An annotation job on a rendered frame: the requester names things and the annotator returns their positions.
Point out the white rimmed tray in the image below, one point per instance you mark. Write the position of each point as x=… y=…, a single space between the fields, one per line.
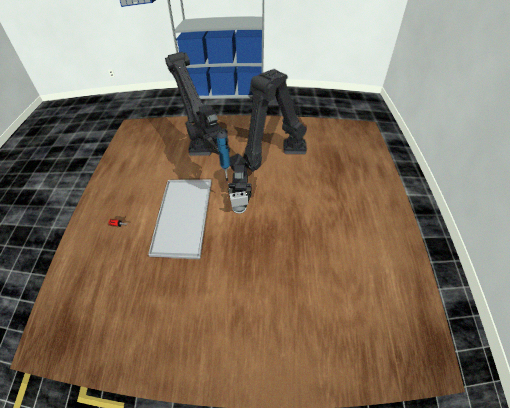
x=180 y=224

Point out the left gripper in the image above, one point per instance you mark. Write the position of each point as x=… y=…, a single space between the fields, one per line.
x=240 y=187

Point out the blue electric screwdriver barrel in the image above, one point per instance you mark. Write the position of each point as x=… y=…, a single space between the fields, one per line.
x=222 y=141

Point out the grey l-shaped bracket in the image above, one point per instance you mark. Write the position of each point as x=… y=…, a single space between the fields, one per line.
x=239 y=199

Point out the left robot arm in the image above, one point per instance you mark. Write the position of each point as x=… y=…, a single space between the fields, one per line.
x=266 y=83

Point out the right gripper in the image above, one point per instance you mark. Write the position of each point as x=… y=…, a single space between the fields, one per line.
x=213 y=140

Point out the dark grey cylinder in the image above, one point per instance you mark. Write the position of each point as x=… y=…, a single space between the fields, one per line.
x=239 y=209

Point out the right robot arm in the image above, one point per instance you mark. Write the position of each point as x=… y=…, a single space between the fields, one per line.
x=210 y=118

